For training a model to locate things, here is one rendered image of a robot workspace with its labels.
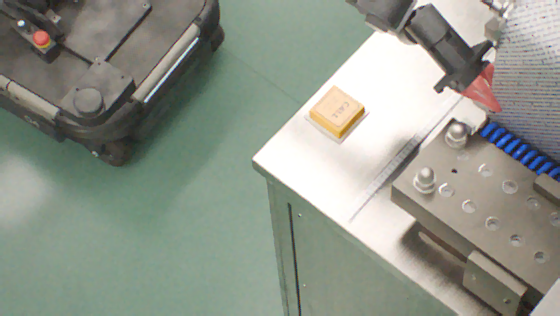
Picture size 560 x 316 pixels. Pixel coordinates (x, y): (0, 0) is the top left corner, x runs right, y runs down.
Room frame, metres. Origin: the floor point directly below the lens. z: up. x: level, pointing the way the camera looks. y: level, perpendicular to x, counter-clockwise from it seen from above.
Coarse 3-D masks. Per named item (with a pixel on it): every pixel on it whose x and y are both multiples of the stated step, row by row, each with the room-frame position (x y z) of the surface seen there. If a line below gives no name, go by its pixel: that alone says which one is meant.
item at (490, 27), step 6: (498, 0) 1.10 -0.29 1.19; (504, 0) 1.10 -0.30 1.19; (492, 6) 1.10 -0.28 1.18; (498, 6) 1.09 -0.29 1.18; (498, 12) 1.09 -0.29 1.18; (492, 18) 1.11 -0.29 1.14; (486, 24) 1.10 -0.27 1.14; (492, 24) 1.09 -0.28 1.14; (498, 24) 1.09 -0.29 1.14; (486, 30) 1.09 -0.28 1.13; (492, 30) 1.08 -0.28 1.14; (486, 36) 1.09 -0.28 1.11; (492, 36) 1.08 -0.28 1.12; (474, 102) 1.09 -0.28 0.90; (486, 108) 1.07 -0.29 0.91
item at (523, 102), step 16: (496, 64) 0.99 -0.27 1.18; (496, 80) 0.99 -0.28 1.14; (512, 80) 0.97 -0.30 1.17; (528, 80) 0.95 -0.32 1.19; (496, 96) 0.99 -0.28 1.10; (512, 96) 0.97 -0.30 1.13; (528, 96) 0.95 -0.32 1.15; (544, 96) 0.93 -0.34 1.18; (512, 112) 0.96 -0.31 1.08; (528, 112) 0.95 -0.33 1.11; (544, 112) 0.93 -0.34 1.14; (512, 128) 0.96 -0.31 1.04; (528, 128) 0.94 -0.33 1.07; (544, 128) 0.92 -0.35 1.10; (528, 144) 0.94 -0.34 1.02; (544, 144) 0.92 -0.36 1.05
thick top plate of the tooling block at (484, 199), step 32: (448, 128) 0.97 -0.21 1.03; (416, 160) 0.91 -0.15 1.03; (448, 160) 0.91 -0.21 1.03; (480, 160) 0.91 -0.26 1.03; (512, 160) 0.91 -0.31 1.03; (416, 192) 0.86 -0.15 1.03; (448, 192) 0.86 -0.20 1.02; (480, 192) 0.85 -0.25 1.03; (512, 192) 0.85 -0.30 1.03; (448, 224) 0.80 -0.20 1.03; (480, 224) 0.80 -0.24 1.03; (512, 224) 0.80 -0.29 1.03; (544, 224) 0.79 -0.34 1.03; (512, 256) 0.74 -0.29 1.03; (544, 256) 0.74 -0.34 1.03; (544, 288) 0.69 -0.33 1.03
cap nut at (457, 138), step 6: (450, 126) 0.95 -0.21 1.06; (456, 126) 0.95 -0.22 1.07; (462, 126) 0.95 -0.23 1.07; (450, 132) 0.95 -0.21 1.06; (456, 132) 0.94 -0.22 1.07; (462, 132) 0.94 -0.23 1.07; (450, 138) 0.94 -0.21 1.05; (456, 138) 0.94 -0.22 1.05; (462, 138) 0.94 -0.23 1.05; (468, 138) 0.95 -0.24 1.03; (450, 144) 0.94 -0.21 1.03; (456, 144) 0.93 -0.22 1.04; (462, 144) 0.94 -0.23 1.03
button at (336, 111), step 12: (324, 96) 1.10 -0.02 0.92; (336, 96) 1.10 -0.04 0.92; (348, 96) 1.10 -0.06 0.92; (312, 108) 1.08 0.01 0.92; (324, 108) 1.08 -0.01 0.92; (336, 108) 1.08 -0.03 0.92; (348, 108) 1.08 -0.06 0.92; (360, 108) 1.08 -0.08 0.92; (324, 120) 1.06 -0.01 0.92; (336, 120) 1.05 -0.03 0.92; (348, 120) 1.05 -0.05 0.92; (336, 132) 1.03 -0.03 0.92
